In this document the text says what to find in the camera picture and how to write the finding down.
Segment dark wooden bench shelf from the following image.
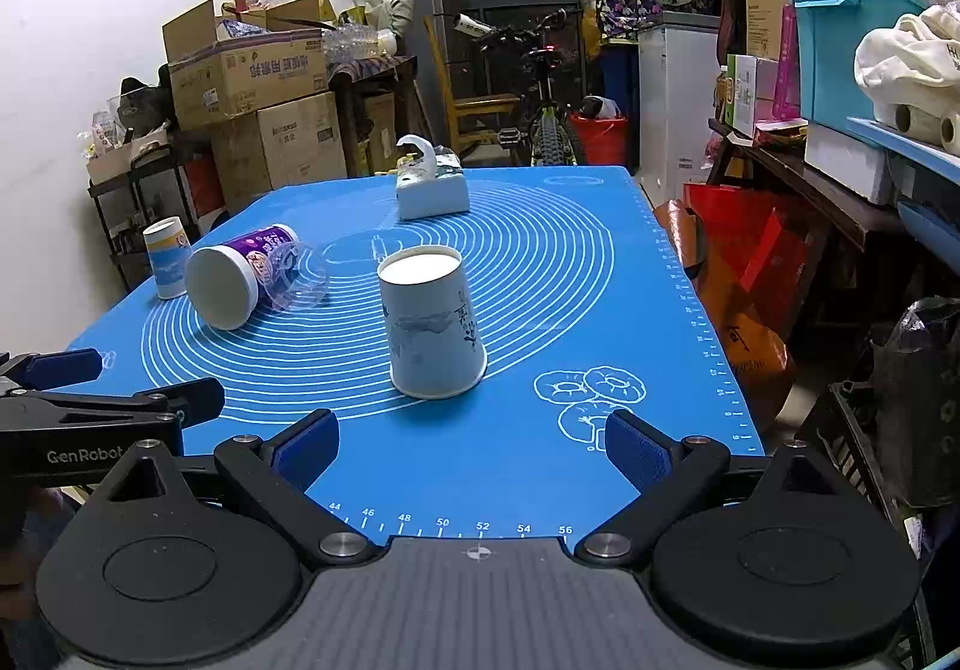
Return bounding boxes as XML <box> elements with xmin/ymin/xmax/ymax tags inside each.
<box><xmin>709</xmin><ymin>119</ymin><xmax>912</xmax><ymax>341</ymax></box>

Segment white chest freezer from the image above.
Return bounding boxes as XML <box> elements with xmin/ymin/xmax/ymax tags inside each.
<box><xmin>637</xmin><ymin>10</ymin><xmax>725</xmax><ymax>211</ymax></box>

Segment white foam box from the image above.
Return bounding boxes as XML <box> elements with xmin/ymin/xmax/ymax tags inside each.
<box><xmin>804</xmin><ymin>121</ymin><xmax>895</xmax><ymax>206</ymax></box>

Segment black plastic bag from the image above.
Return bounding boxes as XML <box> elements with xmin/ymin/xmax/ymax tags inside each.
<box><xmin>872</xmin><ymin>297</ymin><xmax>960</xmax><ymax>507</ymax></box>

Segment white plastic dispenser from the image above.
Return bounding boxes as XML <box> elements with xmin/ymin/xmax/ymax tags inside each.
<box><xmin>395</xmin><ymin>134</ymin><xmax>470</xmax><ymax>222</ymax></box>

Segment red paper bag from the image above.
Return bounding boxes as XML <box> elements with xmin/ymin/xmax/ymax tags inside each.
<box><xmin>682</xmin><ymin>182</ymin><xmax>831</xmax><ymax>341</ymax></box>

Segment wooden chair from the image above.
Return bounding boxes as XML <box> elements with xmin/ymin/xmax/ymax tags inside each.
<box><xmin>424</xmin><ymin>14</ymin><xmax>524</xmax><ymax>166</ymax></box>

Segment orange paper bag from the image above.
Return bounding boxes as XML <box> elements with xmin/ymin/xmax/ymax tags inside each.
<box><xmin>652</xmin><ymin>197</ymin><xmax>797</xmax><ymax>420</ymax></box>

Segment open printed cardboard box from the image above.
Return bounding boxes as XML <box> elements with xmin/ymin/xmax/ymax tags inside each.
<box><xmin>163</xmin><ymin>0</ymin><xmax>331</xmax><ymax>131</ymax></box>

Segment dark wooden side table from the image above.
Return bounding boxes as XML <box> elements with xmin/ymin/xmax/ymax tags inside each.
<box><xmin>328</xmin><ymin>53</ymin><xmax>418</xmax><ymax>178</ymax></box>

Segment large brown cardboard box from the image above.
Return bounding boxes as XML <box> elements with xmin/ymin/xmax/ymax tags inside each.
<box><xmin>211</xmin><ymin>91</ymin><xmax>347</xmax><ymax>214</ymax></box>

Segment black plastic crate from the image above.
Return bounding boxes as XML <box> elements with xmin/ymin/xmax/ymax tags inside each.
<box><xmin>795</xmin><ymin>381</ymin><xmax>940</xmax><ymax>670</ymax></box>

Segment white ink-print paper cup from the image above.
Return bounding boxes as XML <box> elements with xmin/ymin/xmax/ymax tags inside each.
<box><xmin>376</xmin><ymin>245</ymin><xmax>488</xmax><ymax>401</ymax></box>

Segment white paper rolls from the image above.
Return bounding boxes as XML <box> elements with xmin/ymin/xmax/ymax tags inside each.
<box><xmin>874</xmin><ymin>100</ymin><xmax>960</xmax><ymax>155</ymax></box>

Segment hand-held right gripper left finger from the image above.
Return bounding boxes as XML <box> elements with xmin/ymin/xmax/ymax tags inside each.
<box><xmin>90</xmin><ymin>409</ymin><xmax>377</xmax><ymax>564</ymax></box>

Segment green and white carton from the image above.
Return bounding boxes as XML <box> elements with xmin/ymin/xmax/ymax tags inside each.
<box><xmin>724</xmin><ymin>53</ymin><xmax>781</xmax><ymax>140</ymax></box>

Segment clear plastic dome lid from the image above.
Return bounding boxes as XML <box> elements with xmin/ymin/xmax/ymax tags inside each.
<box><xmin>262</xmin><ymin>239</ymin><xmax>331</xmax><ymax>313</ymax></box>

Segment grey refrigerator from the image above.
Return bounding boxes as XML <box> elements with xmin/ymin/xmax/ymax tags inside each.
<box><xmin>400</xmin><ymin>0</ymin><xmax>452</xmax><ymax>140</ymax></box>

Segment pink packet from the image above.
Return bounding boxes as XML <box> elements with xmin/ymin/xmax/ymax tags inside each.
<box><xmin>776</xmin><ymin>2</ymin><xmax>803</xmax><ymax>124</ymax></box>

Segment red plastic bucket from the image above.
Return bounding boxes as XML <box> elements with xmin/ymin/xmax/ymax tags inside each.
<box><xmin>568</xmin><ymin>110</ymin><xmax>631</xmax><ymax>167</ymax></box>

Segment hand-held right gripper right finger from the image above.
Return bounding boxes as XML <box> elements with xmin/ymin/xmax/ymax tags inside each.
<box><xmin>576</xmin><ymin>410</ymin><xmax>856</xmax><ymax>564</ymax></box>

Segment clear plastic bottles pile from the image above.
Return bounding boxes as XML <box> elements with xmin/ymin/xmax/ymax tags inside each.
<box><xmin>322</xmin><ymin>23</ymin><xmax>398</xmax><ymax>65</ymax></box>

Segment small cardboard tray box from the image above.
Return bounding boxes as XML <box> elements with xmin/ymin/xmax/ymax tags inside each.
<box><xmin>85</xmin><ymin>128</ymin><xmax>173</xmax><ymax>185</ymax></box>

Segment blue silicone baking mat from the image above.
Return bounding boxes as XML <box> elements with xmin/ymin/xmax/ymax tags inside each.
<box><xmin>66</xmin><ymin>165</ymin><xmax>766</xmax><ymax>558</ymax></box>

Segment purple label white cup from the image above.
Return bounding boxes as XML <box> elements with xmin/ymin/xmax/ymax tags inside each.
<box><xmin>185</xmin><ymin>224</ymin><xmax>301</xmax><ymax>331</ymax></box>

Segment white cloth bundle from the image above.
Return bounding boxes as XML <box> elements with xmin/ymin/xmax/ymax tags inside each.
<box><xmin>855</xmin><ymin>5</ymin><xmax>960</xmax><ymax>116</ymax></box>

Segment light blue storage bin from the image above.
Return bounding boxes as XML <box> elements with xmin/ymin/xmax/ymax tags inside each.
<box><xmin>786</xmin><ymin>0</ymin><xmax>935</xmax><ymax>125</ymax></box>

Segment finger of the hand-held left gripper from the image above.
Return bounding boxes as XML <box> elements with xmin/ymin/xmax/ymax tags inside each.
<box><xmin>0</xmin><ymin>377</ymin><xmax>226</xmax><ymax>427</ymax></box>
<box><xmin>0</xmin><ymin>349</ymin><xmax>104</xmax><ymax>392</ymax></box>

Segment black bicycle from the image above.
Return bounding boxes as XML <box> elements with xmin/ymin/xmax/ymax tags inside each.
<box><xmin>450</xmin><ymin>8</ymin><xmax>593</xmax><ymax>169</ymax></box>

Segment yellow cardboard box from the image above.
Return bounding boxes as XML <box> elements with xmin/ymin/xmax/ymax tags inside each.
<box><xmin>236</xmin><ymin>0</ymin><xmax>338</xmax><ymax>31</ymax></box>

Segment black metal rack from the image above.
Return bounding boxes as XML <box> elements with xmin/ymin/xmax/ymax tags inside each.
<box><xmin>88</xmin><ymin>143</ymin><xmax>190</xmax><ymax>290</ymax></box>

